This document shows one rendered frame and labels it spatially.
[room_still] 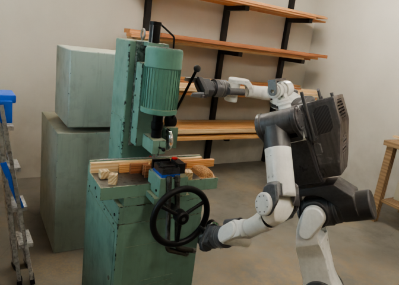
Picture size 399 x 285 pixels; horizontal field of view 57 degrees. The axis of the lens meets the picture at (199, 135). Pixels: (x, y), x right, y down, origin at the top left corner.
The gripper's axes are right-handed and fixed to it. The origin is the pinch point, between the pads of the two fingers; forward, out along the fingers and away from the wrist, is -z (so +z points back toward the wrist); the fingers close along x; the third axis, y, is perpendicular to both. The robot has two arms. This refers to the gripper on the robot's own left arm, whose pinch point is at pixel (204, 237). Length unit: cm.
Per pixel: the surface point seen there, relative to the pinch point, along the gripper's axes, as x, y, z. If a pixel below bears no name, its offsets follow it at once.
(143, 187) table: 7.3, 31.0, -14.6
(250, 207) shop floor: 102, -112, -163
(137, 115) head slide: 39, 51, -23
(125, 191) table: 1.5, 37.0, -15.1
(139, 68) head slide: 55, 64, -13
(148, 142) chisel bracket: 30, 39, -22
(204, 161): 42.2, 6.6, -25.6
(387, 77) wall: 306, -169, -91
